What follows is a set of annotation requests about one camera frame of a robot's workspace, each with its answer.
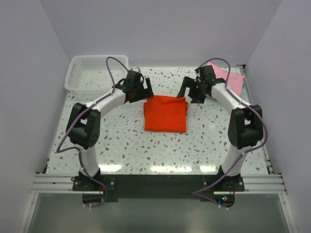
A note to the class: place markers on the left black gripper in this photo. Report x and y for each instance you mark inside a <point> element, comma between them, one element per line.
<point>146,93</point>

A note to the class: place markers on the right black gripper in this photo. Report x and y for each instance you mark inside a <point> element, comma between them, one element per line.
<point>189,82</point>

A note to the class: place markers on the orange t-shirt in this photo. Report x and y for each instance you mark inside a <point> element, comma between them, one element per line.
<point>165,114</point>

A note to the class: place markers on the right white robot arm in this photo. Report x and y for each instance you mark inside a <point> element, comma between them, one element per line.
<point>245,128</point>

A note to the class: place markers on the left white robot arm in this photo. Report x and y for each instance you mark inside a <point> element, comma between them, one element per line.
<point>84,126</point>

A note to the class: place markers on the pink folded t-shirt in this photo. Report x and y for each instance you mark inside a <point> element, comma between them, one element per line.
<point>235,82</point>

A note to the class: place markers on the white plastic basket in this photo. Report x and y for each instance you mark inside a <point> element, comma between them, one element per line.
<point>93,74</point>

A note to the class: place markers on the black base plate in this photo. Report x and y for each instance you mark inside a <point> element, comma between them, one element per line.
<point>163,187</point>

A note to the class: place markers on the aluminium frame rail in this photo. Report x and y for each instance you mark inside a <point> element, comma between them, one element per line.
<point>161,155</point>

